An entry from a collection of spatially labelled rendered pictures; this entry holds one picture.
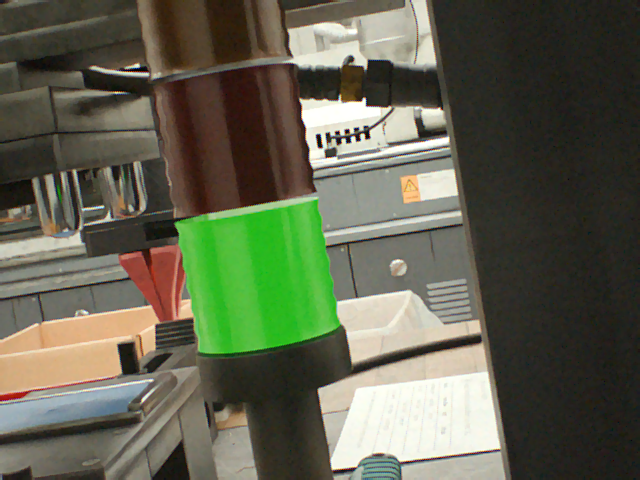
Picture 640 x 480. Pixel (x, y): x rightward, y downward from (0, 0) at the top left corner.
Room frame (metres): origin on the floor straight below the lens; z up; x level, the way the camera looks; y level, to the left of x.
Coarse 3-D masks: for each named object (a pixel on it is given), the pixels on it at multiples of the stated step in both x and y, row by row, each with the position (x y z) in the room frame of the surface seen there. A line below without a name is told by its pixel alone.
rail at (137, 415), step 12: (72, 420) 0.54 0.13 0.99; (84, 420) 0.54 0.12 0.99; (96, 420) 0.54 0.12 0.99; (108, 420) 0.54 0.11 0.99; (120, 420) 0.54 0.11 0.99; (132, 420) 0.54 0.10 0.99; (0, 432) 0.55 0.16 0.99; (12, 432) 0.54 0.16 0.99; (24, 432) 0.54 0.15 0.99; (36, 432) 0.54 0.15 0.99; (48, 432) 0.54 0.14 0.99; (60, 432) 0.54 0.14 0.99; (72, 432) 0.54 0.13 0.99
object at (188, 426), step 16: (192, 400) 0.64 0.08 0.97; (176, 416) 0.59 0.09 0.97; (192, 416) 0.63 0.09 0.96; (160, 432) 0.56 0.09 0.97; (176, 432) 0.59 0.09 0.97; (192, 432) 0.62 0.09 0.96; (208, 432) 0.66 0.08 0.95; (144, 448) 0.53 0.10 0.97; (160, 448) 0.55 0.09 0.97; (176, 448) 0.60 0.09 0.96; (192, 448) 0.62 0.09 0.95; (208, 448) 0.65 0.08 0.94; (144, 464) 0.52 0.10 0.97; (160, 464) 0.55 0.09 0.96; (176, 464) 0.60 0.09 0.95; (192, 464) 0.61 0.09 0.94; (208, 464) 0.64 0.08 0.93
